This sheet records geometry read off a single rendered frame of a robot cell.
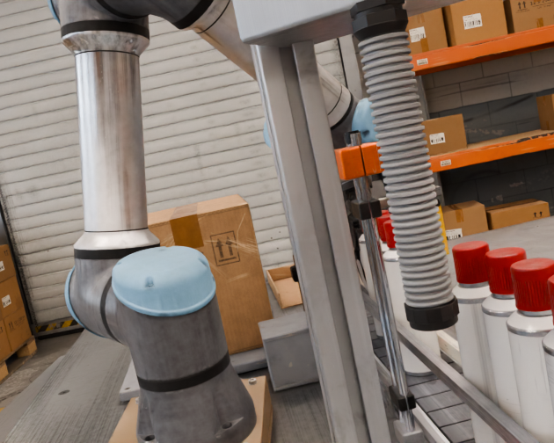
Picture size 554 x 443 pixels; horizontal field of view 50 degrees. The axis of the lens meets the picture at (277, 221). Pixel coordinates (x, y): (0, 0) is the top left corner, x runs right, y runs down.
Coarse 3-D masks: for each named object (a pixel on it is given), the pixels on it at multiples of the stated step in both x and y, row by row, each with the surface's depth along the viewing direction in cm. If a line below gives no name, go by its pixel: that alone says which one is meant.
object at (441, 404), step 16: (368, 320) 105; (384, 352) 89; (416, 384) 76; (432, 384) 75; (416, 400) 72; (432, 400) 71; (448, 400) 70; (432, 416) 67; (448, 416) 67; (464, 416) 66; (448, 432) 63; (464, 432) 63
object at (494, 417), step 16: (368, 304) 86; (400, 336) 72; (416, 352) 67; (432, 352) 64; (432, 368) 62; (448, 368) 59; (448, 384) 58; (464, 384) 55; (464, 400) 54; (480, 400) 52; (480, 416) 51; (496, 416) 49; (496, 432) 49; (512, 432) 46
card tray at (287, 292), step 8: (272, 272) 171; (280, 272) 172; (288, 272) 172; (272, 280) 156; (280, 280) 171; (288, 280) 168; (272, 288) 161; (280, 288) 161; (288, 288) 159; (296, 288) 157; (280, 296) 142; (288, 296) 151; (296, 296) 149; (280, 304) 143; (288, 304) 144; (296, 304) 143
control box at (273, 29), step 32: (256, 0) 41; (288, 0) 40; (320, 0) 39; (352, 0) 38; (416, 0) 39; (448, 0) 42; (256, 32) 42; (288, 32) 41; (320, 32) 44; (352, 32) 47
